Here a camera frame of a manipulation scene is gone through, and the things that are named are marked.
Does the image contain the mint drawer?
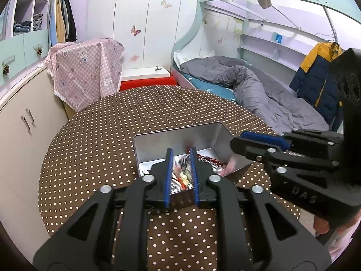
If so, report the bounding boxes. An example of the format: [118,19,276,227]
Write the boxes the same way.
[0,37,28,86]
[24,28,50,66]

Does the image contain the hanging light blue garment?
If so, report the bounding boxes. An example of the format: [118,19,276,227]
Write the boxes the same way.
[46,0,58,47]

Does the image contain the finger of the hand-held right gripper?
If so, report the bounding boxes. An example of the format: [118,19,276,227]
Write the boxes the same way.
[240,130,344,159]
[230,137,341,176]

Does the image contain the mint bunk bed frame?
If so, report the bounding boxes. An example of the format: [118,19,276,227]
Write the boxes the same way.
[171,0,361,103]

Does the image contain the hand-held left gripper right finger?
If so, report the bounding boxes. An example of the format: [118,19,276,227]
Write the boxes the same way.
[190,147,332,271]

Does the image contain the blue bed sheet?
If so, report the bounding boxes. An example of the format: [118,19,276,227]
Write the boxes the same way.
[188,77,236,101]

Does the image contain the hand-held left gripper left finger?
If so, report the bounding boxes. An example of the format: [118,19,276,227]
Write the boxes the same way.
[32,147,174,271]

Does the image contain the hanging dark garments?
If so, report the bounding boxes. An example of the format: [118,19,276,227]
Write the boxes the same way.
[60,0,77,43]

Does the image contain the grey duvet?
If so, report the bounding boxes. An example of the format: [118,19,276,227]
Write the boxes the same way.
[179,56,329,135]

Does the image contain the round brown polka-dot table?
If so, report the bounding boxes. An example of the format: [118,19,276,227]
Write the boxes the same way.
[38,86,303,271]

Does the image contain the white wardrobe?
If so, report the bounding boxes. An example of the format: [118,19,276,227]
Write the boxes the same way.
[87,0,198,74]

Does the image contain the person's right hand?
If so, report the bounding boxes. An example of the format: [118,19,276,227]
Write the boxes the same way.
[312,215,331,235]

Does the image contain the yellow and navy jacket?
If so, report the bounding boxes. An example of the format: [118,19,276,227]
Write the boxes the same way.
[289,42,346,125]

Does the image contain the person's right forearm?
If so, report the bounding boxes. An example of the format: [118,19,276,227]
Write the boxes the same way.
[326,222,361,264]

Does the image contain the silver chain jewelry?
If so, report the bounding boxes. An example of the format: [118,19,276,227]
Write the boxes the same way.
[173,155,191,173]

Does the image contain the red storage box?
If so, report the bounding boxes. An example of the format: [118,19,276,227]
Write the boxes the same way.
[120,75,178,92]

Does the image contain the pink charm chain necklace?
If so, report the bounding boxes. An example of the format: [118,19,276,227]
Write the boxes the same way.
[218,157,241,176]

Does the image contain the pink checked bear cloth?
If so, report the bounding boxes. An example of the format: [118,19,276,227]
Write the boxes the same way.
[46,35,125,113]

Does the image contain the white pillow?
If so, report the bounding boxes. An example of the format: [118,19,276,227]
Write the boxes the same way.
[173,50,198,72]

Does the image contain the beige cabinet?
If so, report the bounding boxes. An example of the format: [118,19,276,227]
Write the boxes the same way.
[0,65,77,235]

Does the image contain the folded blue jeans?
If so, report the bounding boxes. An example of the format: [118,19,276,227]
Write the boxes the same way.
[12,21,32,36]

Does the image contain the silver metal tin box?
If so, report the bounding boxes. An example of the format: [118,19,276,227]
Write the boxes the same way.
[133,122,253,204]

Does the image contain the dark red bead bracelet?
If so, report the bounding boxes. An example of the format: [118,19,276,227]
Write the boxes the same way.
[196,153,227,168]

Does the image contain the folded grey clothes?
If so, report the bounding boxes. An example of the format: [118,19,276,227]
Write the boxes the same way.
[32,13,44,32]

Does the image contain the hanging yellow garment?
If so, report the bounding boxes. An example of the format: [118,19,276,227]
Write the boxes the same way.
[55,0,68,44]

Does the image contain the white cubby shelf unit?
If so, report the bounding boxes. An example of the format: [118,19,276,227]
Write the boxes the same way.
[0,0,72,39]

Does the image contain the white box lid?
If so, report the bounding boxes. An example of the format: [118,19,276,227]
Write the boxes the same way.
[121,68,171,83]

